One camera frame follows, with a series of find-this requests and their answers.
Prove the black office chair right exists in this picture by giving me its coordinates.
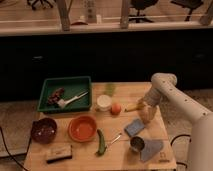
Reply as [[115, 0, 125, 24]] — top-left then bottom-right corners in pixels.
[[171, 0, 203, 21]]

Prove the blue sponge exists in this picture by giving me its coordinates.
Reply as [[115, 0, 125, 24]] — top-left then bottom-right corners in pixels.
[[124, 119, 145, 137]]

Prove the orange fruit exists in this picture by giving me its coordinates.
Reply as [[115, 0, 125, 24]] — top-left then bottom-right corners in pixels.
[[111, 103, 121, 115]]

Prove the dark maroon bowl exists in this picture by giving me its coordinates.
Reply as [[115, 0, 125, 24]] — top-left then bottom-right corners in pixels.
[[31, 118, 57, 144]]

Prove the green plastic tray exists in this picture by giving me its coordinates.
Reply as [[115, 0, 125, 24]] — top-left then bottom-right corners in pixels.
[[38, 76, 92, 113]]

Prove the black cable right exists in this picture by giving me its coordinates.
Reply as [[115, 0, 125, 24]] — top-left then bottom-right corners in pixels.
[[170, 134, 193, 171]]

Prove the metal cup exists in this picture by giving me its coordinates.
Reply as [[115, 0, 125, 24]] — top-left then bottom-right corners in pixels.
[[130, 136, 145, 152]]

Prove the wooden block eraser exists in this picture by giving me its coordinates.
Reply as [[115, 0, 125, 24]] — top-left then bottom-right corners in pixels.
[[45, 145, 72, 164]]

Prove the white round container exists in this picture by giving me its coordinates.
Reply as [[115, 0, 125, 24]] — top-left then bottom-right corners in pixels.
[[97, 95, 112, 111]]

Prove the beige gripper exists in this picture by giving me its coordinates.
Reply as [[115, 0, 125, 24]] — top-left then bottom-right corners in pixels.
[[138, 99, 157, 124]]

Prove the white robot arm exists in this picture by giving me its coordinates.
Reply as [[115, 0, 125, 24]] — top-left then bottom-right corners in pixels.
[[138, 73, 213, 171]]

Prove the yellow banana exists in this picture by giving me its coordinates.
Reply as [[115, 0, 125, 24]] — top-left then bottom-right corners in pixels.
[[124, 103, 145, 112]]

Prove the red bowl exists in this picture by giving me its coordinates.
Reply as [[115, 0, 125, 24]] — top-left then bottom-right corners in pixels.
[[68, 115, 97, 143]]

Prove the black cable left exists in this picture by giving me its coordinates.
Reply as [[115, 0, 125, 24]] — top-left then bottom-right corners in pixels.
[[0, 125, 29, 171]]

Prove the black office chair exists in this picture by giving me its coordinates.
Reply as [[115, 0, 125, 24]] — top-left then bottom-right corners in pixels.
[[129, 0, 158, 23], [26, 0, 53, 11], [171, 0, 203, 21]]

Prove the grey blue cloth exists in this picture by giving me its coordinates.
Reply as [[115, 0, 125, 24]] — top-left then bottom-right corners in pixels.
[[140, 139, 164, 162]]

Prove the metal spoon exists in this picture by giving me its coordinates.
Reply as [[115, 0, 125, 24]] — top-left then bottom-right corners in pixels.
[[104, 133, 122, 152]]

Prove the black cable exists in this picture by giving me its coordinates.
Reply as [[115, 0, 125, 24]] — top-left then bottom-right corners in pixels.
[[0, 125, 29, 171], [170, 134, 193, 171]]

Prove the black office chair left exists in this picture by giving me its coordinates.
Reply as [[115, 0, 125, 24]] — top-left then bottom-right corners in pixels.
[[26, 0, 53, 11]]

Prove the brown grape bunch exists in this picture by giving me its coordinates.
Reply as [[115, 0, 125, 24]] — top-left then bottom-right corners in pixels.
[[47, 88, 64, 105]]

